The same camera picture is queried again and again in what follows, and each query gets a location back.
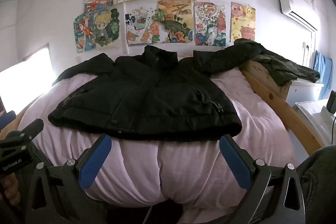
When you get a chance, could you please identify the blond character green drawing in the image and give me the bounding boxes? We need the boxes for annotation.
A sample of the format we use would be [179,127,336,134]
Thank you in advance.
[93,7,122,50]

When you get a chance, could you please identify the blue hanging cloth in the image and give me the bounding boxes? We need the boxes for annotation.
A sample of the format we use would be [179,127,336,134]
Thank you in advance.
[313,50,334,94]

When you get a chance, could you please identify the person's left hand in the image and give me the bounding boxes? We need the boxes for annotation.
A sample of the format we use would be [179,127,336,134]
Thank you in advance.
[0,173,21,207]

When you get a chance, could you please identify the person's dark pants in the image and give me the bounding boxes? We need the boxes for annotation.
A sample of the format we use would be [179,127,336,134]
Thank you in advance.
[296,145,336,224]

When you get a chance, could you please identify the wooden bed frame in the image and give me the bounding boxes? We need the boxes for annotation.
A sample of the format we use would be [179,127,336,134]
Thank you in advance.
[240,59,325,156]

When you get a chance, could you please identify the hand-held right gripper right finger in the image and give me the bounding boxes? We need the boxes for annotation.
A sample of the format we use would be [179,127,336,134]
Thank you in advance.
[219,134,307,224]

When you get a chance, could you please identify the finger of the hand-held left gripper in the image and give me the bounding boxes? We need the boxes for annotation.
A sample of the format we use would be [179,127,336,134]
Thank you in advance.
[0,110,17,130]
[18,118,45,138]

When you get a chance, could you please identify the dark green clothes pile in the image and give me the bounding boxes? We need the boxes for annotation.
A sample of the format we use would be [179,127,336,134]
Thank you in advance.
[251,49,321,86]

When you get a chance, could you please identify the yellow fields landscape drawing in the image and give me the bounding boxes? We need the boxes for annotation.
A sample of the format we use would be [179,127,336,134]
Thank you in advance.
[157,0,194,44]

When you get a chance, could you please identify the turtle and fishbowl drawing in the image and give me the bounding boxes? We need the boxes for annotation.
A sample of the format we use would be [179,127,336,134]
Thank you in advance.
[124,0,161,46]

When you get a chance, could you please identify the bright window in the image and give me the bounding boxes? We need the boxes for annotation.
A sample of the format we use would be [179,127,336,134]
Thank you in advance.
[0,47,57,109]

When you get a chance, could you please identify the city buildings drawing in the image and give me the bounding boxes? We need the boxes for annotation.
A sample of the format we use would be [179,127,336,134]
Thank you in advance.
[193,0,227,47]

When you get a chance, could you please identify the black padded jacket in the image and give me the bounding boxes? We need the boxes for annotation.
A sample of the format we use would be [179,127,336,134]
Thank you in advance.
[48,38,263,143]

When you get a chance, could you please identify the yellow pink animals drawing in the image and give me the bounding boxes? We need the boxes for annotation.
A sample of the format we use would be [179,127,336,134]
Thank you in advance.
[230,1,257,43]

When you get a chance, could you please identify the black device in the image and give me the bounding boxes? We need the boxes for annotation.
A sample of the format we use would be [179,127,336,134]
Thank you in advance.
[326,90,336,115]

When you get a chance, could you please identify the blue underwater character drawing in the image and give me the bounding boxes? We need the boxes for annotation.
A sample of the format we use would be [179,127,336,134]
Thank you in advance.
[73,13,96,53]

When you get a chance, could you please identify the white cabinet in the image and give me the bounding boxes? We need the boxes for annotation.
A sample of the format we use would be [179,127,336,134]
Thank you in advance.
[286,80,325,109]

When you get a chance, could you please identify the white storage box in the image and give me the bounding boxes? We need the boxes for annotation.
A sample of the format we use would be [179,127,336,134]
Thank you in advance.
[292,100,336,161]

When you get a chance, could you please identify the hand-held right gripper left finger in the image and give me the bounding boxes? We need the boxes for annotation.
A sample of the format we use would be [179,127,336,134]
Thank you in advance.
[25,134,113,224]

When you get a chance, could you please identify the white air conditioner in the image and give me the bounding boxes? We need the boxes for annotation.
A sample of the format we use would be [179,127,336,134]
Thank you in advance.
[278,0,321,32]

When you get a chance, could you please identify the pink bed duvet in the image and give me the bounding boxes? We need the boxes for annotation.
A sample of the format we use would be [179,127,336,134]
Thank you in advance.
[16,55,300,215]

